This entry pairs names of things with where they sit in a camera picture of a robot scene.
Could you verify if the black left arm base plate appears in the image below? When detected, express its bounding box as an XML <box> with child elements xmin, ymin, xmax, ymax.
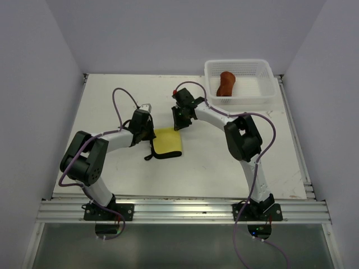
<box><xmin>81</xmin><ymin>203</ymin><xmax>134</xmax><ymax>221</ymax></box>

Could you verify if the aluminium right side rail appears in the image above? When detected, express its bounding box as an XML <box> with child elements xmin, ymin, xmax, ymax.
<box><xmin>275</xmin><ymin>75</ymin><xmax>317</xmax><ymax>201</ymax></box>

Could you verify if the aluminium table edge rail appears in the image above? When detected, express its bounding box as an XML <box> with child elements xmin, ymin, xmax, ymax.
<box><xmin>35</xmin><ymin>197</ymin><xmax>332</xmax><ymax>224</ymax></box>

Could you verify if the yellow microfiber towel black trim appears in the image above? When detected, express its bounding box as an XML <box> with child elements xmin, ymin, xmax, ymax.
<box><xmin>144</xmin><ymin>128</ymin><xmax>182</xmax><ymax>161</ymax></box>

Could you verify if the white perforated plastic basket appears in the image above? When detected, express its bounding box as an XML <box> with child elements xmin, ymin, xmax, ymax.
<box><xmin>204</xmin><ymin>59</ymin><xmax>279</xmax><ymax>105</ymax></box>

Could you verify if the brown microfiber towel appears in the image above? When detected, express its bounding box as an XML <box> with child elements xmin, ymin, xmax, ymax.
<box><xmin>216</xmin><ymin>71</ymin><xmax>236</xmax><ymax>97</ymax></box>

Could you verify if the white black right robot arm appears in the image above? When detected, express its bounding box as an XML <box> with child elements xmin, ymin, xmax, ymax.
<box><xmin>172</xmin><ymin>88</ymin><xmax>275</xmax><ymax>220</ymax></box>

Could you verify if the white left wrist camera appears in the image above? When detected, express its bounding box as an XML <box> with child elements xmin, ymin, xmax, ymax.
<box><xmin>139</xmin><ymin>104</ymin><xmax>152</xmax><ymax>113</ymax></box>

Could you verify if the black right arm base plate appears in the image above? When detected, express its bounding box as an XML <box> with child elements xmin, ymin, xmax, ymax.
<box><xmin>232</xmin><ymin>203</ymin><xmax>282</xmax><ymax>222</ymax></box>

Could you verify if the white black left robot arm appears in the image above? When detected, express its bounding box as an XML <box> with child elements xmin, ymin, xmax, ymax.
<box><xmin>58</xmin><ymin>104</ymin><xmax>155</xmax><ymax>220</ymax></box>

